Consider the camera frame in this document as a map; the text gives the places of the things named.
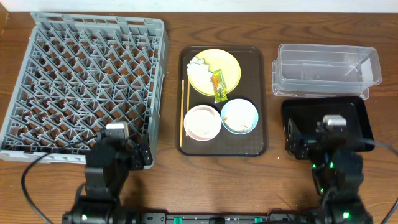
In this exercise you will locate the white paper napkin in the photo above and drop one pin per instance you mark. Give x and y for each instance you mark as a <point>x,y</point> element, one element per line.
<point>199,74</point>

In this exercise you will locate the light blue bowl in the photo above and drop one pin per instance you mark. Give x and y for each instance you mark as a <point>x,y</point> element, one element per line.
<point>239,116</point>

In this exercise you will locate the pink white bowl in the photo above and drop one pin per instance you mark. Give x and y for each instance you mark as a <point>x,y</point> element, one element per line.
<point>202,123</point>

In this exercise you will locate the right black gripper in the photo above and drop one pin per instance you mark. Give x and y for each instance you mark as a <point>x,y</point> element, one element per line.
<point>308,142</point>

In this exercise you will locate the yellow round plate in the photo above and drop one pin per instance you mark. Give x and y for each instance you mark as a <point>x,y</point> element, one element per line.
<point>221,59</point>

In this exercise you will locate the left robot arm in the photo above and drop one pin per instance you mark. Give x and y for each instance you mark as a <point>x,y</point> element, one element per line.
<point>108,165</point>

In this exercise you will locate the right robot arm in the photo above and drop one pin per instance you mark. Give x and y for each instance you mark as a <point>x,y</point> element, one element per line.
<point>337,170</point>

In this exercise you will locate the left wooden chopstick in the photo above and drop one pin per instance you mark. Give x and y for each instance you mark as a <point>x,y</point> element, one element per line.
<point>181,111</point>

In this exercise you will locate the black plastic bin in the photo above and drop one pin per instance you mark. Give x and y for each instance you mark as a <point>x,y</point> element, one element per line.
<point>308,114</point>

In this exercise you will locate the grey plastic dish rack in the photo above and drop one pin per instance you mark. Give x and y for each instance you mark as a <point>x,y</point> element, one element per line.
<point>80,73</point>

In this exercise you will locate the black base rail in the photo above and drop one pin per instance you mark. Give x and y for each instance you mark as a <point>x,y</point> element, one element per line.
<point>163,218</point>

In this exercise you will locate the dark brown serving tray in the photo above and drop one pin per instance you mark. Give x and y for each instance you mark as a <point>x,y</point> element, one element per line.
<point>251,87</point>

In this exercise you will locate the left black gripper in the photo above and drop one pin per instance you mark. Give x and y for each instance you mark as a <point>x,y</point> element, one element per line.
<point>134,152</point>

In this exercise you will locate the green orange snack wrapper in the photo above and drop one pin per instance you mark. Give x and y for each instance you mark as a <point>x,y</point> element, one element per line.
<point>219,86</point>

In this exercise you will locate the clear plastic bin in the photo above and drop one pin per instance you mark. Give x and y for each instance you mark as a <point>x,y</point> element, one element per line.
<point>318,71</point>

